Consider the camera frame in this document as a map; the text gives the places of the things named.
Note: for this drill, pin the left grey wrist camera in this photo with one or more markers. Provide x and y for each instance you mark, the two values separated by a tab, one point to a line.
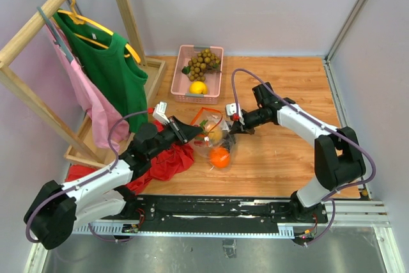
159	113

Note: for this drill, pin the green shirt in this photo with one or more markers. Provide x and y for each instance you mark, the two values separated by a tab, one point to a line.
107	63

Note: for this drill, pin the pink shirt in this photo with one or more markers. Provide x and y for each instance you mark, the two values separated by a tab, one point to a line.
106	130

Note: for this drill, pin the clear zip bag orange seal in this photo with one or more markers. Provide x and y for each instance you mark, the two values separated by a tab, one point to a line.
217	118

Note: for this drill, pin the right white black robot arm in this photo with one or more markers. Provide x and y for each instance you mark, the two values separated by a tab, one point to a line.
338	160

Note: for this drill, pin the yellow fake lemon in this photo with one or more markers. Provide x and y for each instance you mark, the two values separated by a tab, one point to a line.
198	88

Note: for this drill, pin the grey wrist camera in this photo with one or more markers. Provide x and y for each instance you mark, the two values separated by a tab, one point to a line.
233	109
159	113

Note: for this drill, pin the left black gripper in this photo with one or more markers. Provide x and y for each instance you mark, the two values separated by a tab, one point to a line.
185	132

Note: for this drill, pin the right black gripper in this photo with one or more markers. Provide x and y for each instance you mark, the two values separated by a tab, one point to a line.
238	127

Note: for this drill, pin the pink plastic basket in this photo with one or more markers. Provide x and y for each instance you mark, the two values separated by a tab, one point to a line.
181	83

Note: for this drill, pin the small yellow fake fruit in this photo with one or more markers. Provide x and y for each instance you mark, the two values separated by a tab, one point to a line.
214	133

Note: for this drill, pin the grey clothes hanger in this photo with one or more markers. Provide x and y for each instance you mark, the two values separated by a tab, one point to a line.
57	38

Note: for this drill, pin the orange fake orange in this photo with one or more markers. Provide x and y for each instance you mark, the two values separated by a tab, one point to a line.
219	157

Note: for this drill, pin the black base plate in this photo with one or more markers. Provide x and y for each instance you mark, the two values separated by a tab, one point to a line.
217	214

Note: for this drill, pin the brown longan fruit bunch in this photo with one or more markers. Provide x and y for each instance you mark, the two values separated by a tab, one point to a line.
203	63

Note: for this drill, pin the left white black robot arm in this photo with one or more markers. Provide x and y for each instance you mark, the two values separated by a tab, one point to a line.
60	208

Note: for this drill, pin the red cloth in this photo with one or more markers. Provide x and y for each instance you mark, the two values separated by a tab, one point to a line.
169	163

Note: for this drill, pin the dark blueberry cluster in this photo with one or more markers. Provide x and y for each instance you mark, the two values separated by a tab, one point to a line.
228	142

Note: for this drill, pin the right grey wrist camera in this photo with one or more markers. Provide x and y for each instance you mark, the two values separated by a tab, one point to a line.
233	109

